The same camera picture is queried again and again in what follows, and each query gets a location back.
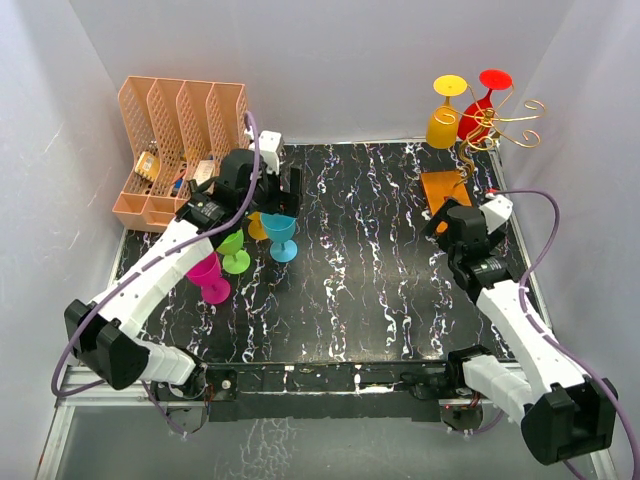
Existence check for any cyan wine glass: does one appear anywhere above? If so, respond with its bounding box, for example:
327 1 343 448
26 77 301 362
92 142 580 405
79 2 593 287
260 213 298 263

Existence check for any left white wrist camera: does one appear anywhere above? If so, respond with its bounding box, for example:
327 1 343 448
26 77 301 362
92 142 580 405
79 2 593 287
244 127 284 175

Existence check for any red wine glass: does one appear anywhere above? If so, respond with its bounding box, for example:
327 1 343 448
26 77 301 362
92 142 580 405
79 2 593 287
457 69 513 142

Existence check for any gold wire glass rack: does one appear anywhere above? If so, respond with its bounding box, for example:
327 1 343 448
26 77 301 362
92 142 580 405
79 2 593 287
420 83 546 213

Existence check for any orange wine glass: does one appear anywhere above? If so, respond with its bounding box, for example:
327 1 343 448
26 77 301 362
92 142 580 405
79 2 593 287
426 74 468 149

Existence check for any magenta wine glass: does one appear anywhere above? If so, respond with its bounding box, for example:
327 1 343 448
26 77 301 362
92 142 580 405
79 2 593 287
186 252 231 305

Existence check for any yellow tag in organizer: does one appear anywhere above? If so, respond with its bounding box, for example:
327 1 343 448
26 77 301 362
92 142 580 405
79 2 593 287
134 151 161 182

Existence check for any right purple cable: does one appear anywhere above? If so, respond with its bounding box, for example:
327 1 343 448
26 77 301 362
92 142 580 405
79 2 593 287
444 188 640 480

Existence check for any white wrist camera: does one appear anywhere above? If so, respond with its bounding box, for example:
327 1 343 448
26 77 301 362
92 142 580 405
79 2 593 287
244 127 284 175
479 192 513 234

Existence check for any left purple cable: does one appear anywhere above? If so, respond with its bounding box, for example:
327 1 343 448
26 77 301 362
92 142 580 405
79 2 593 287
52 110 264 436

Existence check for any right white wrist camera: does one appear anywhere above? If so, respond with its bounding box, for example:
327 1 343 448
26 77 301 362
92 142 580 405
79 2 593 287
479 192 513 234

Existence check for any yellow-orange wine glass front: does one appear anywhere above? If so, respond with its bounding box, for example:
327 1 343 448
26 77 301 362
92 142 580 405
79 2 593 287
248 212 268 241

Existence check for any purple cable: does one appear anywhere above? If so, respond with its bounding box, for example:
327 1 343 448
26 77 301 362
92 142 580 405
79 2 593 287
444 188 640 480
52 110 264 436

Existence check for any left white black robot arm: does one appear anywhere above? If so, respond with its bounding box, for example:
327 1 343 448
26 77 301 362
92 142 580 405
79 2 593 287
64 149 303 399

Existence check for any peach plastic file organizer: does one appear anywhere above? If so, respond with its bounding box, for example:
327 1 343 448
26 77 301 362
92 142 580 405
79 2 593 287
112 76 249 233

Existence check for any green wine glass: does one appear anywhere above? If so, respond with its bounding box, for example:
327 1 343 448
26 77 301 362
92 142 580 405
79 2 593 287
216 229 251 275

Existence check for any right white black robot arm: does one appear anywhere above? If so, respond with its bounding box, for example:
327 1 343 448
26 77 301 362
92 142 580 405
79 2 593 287
425 195 616 465

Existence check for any white box in organizer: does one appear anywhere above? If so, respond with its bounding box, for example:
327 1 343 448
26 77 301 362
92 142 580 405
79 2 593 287
193 160 216 185

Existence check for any black front base bar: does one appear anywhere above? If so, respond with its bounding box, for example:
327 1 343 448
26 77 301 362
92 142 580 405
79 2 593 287
205 360 454 422

